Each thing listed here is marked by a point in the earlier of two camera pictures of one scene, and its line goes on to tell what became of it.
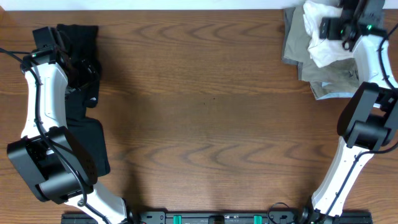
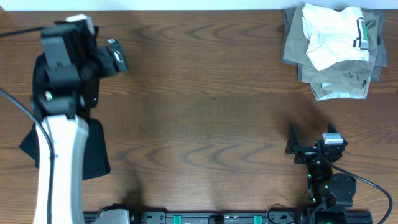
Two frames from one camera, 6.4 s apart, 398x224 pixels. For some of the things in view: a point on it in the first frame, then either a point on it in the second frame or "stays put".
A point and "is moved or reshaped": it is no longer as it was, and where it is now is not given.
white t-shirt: [323, 51] is moved or reshaped
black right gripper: [331, 33] → [305, 154]
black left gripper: [90, 74] → [117, 50]
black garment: [81, 43] stays put
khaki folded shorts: [336, 81] stays put
